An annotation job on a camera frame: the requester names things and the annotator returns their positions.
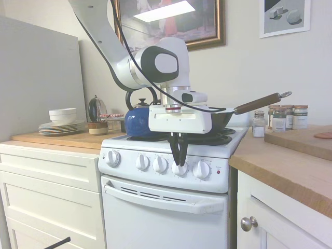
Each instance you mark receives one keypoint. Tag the thick wooden cutting board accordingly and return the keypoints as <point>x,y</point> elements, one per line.
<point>298,142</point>

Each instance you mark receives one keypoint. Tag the round metal cabinet knob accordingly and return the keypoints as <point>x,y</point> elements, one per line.
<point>247,224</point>

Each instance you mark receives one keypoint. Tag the white stove with oven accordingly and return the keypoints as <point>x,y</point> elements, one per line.
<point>160,228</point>

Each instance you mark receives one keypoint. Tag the stack of white plates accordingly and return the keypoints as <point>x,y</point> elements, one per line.
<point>62,128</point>

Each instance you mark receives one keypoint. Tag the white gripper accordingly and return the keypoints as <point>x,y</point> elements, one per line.
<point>179,120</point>

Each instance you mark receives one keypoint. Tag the glass jar red checked lid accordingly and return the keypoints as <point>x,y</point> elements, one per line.
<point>114,122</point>

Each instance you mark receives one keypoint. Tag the small brown ceramic bowl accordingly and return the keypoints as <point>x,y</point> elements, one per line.
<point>98,129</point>

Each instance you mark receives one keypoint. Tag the white oven temperature knob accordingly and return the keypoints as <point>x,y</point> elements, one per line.
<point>112,158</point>

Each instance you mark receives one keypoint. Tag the blue enamel kettle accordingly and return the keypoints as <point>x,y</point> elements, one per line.
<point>136,122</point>

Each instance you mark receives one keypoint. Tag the glass salt shaker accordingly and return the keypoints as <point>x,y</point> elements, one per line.
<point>258,127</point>

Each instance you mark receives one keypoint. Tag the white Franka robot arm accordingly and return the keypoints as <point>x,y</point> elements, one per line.
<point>103,39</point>

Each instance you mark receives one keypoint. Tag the white ceramic bowl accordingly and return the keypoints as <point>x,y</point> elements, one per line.
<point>62,113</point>
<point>62,121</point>

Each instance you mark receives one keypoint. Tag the spice jar white label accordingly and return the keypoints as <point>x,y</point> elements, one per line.
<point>300,118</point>

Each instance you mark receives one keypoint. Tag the spice jar dark label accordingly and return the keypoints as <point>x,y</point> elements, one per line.
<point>289,119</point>

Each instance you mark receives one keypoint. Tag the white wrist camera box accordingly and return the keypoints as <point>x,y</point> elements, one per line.
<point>192,97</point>

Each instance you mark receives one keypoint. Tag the gold framed painting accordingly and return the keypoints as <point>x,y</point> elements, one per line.
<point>202,26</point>

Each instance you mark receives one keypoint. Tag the white door cabinet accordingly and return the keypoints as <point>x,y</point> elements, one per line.
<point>285,233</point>

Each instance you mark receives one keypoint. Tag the white stove burner knob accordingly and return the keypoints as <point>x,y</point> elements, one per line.
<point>201,169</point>
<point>160,164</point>
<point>142,162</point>
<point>179,171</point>

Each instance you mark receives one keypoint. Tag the white drawer cabinet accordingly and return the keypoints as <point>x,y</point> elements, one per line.
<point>52,194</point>

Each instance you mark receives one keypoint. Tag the spice jar brown contents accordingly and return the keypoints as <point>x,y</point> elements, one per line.
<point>270,116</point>

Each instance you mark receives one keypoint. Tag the large wooden counter board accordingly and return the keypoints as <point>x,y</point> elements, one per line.
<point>64,140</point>

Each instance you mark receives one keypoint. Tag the grey still life poster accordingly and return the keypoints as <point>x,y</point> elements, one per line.
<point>285,15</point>

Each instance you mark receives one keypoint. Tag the thin black rod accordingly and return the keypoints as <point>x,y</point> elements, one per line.
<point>57,242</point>

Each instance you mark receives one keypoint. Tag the round black rimmed glass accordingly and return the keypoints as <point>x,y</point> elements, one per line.
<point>99,109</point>

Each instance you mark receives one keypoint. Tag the pink round disc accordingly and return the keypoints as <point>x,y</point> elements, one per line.
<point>323,136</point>

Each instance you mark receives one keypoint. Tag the spice jar green label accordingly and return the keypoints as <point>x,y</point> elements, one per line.
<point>279,122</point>

